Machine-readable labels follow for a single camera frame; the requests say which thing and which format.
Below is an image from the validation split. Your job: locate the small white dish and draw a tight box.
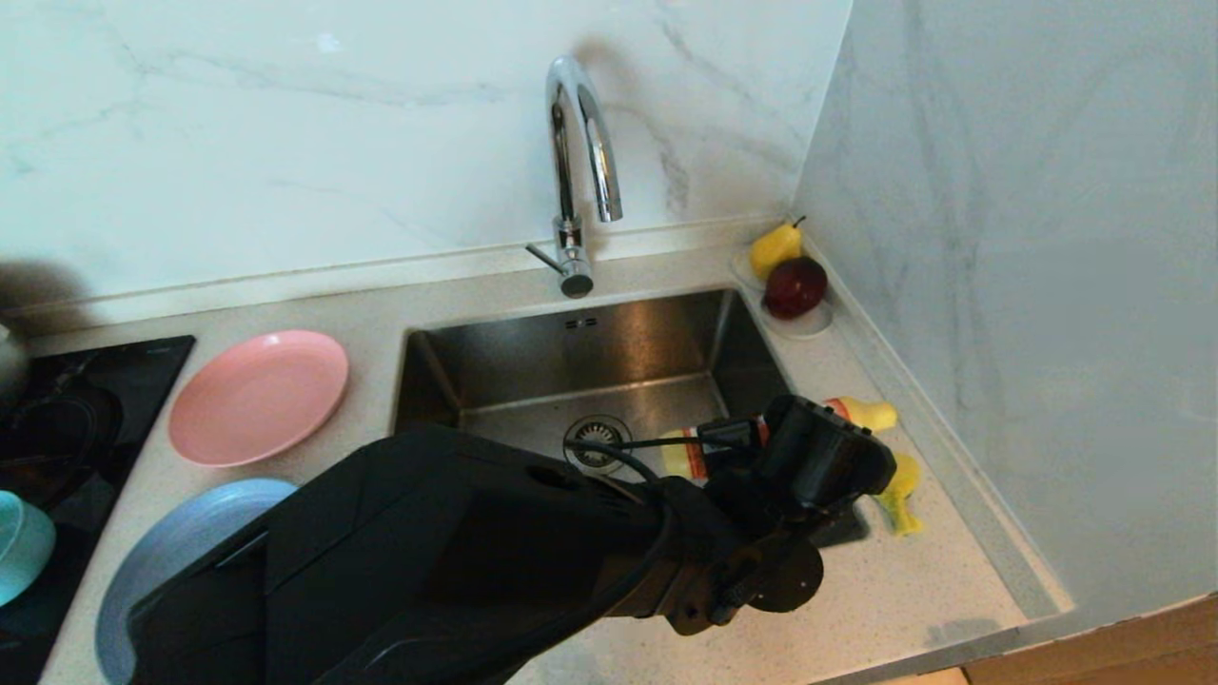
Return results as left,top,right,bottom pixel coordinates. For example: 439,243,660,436
731,248,835,342

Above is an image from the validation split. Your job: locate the metal sink drain strainer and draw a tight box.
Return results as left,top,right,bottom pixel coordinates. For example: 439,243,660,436
563,415,633,475

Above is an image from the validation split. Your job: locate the orange dish soap bottle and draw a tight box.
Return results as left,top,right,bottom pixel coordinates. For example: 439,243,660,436
659,397,898,480

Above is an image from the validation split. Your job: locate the chrome gooseneck faucet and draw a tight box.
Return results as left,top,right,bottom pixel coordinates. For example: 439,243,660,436
523,55,625,300

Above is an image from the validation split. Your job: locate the yellow sponge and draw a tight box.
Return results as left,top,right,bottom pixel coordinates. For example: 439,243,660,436
871,452,923,538

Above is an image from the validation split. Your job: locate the teal cup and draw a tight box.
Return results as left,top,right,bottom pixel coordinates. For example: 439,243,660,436
0,490,56,607

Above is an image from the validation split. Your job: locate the black glass cooktop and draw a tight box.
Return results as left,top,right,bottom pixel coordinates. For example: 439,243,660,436
0,335,196,685

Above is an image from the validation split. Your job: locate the stainless steel sink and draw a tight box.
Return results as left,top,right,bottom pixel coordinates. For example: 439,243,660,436
390,289,869,549

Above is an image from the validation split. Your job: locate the pink plate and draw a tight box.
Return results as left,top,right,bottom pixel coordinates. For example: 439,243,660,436
167,329,350,467

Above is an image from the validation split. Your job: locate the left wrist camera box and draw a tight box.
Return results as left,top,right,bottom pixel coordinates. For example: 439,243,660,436
699,419,762,454

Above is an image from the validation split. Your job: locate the blue plate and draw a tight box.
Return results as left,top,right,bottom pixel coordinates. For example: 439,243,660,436
95,478,301,685

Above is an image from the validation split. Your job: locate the yellow pear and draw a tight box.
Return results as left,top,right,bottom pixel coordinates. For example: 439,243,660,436
748,216,806,282

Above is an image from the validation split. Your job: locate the dark red apple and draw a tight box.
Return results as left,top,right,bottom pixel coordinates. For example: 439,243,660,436
762,257,828,321

